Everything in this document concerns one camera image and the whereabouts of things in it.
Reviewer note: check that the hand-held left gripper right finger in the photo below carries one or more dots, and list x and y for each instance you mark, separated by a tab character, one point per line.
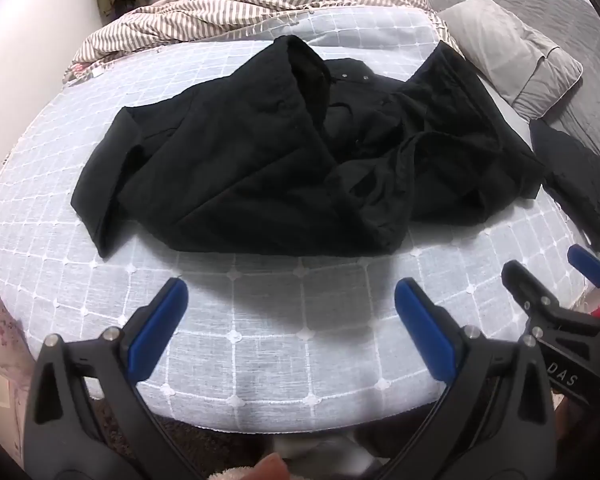
425	330

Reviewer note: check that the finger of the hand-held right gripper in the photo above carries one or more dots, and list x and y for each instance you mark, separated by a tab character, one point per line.
587	263
525	285

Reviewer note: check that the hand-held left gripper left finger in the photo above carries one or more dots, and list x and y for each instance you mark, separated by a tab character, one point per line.
157	330

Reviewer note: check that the black garment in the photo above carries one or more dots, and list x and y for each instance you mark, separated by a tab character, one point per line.
230	170

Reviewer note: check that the person's left hand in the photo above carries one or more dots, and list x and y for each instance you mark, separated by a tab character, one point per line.
262	467

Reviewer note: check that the dark folded cloth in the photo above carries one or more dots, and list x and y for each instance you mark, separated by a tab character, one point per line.
575	180

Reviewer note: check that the light blue checked bed cover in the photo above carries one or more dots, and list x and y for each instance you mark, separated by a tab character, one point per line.
280	320

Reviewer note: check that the floral cloth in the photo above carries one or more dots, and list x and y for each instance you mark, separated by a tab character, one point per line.
0	335

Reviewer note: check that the grey pillow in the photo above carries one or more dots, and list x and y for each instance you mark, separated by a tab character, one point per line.
505	55

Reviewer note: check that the striped duvet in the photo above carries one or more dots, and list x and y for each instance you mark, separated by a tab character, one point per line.
230	15

